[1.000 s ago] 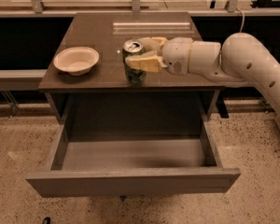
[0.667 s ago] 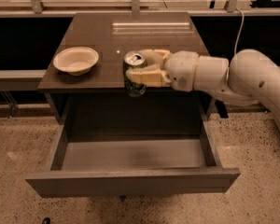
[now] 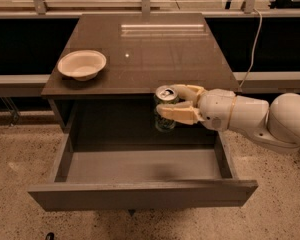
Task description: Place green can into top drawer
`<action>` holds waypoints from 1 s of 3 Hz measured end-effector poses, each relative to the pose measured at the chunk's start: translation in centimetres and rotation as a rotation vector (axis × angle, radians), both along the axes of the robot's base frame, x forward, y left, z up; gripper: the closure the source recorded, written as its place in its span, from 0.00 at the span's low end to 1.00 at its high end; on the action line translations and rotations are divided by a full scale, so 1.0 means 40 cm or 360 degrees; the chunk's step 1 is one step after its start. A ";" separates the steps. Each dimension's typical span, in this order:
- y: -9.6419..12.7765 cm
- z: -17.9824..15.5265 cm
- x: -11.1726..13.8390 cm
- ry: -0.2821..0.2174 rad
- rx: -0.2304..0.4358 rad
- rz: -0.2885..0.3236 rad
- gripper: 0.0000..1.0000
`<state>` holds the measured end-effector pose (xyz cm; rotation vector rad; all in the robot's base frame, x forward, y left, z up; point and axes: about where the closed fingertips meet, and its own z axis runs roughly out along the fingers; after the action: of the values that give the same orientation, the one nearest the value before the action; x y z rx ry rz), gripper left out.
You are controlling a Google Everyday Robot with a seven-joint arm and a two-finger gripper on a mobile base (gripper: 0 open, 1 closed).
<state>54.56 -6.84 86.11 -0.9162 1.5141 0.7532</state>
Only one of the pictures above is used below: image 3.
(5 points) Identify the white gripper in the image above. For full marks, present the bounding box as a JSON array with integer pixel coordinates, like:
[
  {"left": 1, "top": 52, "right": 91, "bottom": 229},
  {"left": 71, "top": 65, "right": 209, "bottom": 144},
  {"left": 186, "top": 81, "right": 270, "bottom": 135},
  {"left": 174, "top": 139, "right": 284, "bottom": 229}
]
[{"left": 156, "top": 84, "right": 236, "bottom": 131}]

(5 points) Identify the green soda can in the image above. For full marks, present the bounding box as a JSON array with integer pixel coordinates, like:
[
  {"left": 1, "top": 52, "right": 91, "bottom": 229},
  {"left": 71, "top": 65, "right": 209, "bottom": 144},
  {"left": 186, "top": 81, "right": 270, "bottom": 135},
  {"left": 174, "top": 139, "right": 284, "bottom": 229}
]
[{"left": 154, "top": 85, "right": 179, "bottom": 132}]

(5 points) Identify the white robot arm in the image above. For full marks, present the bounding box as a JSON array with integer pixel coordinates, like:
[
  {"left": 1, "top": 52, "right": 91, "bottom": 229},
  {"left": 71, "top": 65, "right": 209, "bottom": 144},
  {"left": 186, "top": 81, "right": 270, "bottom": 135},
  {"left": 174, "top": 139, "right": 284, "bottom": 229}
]
[{"left": 156, "top": 84, "right": 300, "bottom": 153}]

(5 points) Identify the grey cabinet with top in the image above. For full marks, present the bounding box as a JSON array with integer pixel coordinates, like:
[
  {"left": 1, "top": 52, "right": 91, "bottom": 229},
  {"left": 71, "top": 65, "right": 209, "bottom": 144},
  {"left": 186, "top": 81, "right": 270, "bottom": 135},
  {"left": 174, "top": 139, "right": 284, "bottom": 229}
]
[{"left": 42, "top": 13, "right": 238, "bottom": 132}]

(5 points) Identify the open grey top drawer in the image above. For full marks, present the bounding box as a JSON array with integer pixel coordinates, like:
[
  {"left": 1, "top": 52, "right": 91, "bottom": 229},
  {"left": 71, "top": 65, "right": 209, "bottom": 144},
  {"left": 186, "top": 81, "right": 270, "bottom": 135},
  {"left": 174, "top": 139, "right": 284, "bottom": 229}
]
[{"left": 28, "top": 99, "right": 258, "bottom": 211}]

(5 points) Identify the white paper bowl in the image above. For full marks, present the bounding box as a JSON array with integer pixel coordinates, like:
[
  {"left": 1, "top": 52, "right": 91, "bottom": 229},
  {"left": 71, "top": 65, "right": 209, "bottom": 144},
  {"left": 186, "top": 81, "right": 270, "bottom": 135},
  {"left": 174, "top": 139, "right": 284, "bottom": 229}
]
[{"left": 57, "top": 50, "right": 107, "bottom": 81}]

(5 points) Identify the metal railing frame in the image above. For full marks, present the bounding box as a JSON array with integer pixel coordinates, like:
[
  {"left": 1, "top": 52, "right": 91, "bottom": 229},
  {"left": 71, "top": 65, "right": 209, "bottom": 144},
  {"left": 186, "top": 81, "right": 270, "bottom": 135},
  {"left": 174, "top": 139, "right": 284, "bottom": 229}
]
[{"left": 0, "top": 0, "right": 300, "bottom": 20}]

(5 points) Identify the white cable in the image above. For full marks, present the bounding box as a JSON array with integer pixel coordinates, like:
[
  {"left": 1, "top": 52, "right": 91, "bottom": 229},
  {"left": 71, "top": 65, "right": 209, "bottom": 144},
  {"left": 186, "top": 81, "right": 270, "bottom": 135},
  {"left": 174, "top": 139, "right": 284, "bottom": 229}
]
[{"left": 238, "top": 7, "right": 264, "bottom": 89}]

